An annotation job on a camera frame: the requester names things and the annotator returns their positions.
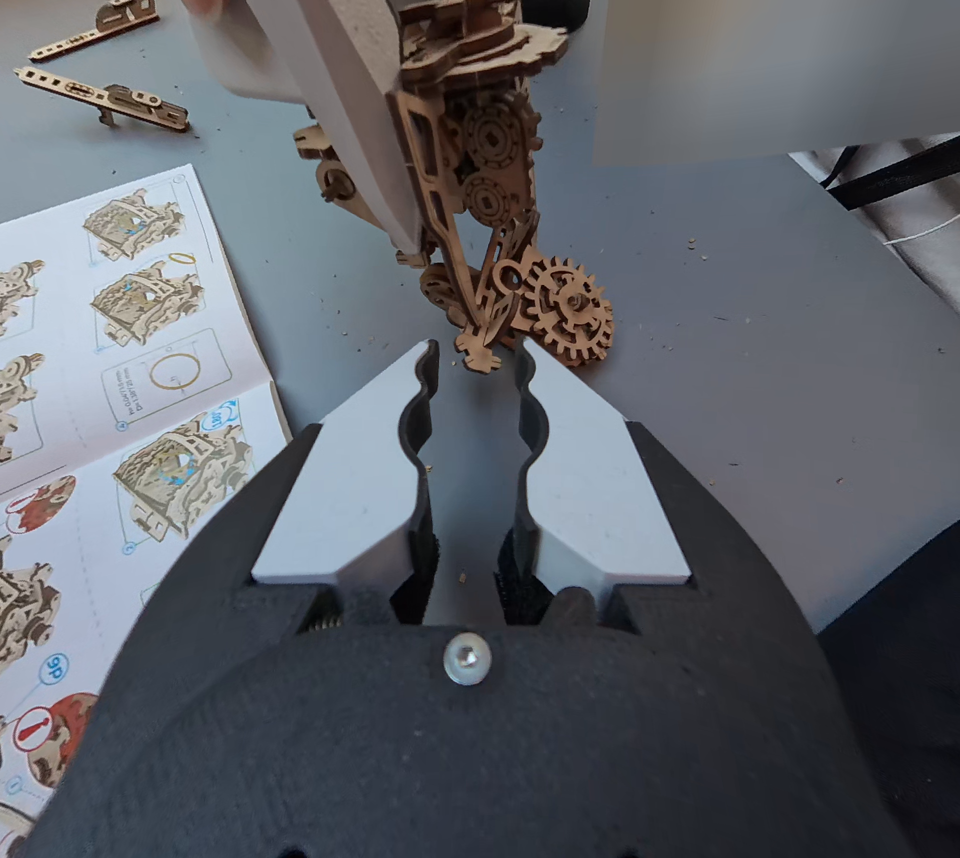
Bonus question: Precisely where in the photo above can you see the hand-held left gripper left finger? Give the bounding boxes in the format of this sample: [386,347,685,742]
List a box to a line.
[251,339,444,625]

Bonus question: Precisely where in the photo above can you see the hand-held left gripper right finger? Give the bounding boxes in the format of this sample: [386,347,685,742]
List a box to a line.
[493,339,693,625]

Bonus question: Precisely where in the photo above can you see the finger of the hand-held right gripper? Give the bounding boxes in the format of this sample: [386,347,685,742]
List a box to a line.
[187,0,426,256]

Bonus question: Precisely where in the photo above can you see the wooden mechanical model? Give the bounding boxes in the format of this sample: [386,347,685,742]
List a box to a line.
[292,0,571,349]

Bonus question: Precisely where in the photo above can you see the wooden gear assembly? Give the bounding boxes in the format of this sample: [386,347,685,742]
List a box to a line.
[418,228,615,376]

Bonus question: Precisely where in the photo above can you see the wooden slotted part strip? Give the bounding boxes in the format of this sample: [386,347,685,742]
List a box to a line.
[13,67,190,133]
[28,0,160,63]

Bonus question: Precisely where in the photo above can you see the white instruction booklet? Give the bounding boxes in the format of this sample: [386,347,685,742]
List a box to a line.
[0,163,294,840]

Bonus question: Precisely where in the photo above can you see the person's dark pants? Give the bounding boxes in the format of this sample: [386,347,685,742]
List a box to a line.
[816,521,960,858]

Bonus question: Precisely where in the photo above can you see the thin white cable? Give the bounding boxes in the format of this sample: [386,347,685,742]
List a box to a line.
[883,217,960,246]

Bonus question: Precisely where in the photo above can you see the black shoulder strap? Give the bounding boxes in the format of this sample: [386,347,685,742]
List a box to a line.
[821,134,960,212]

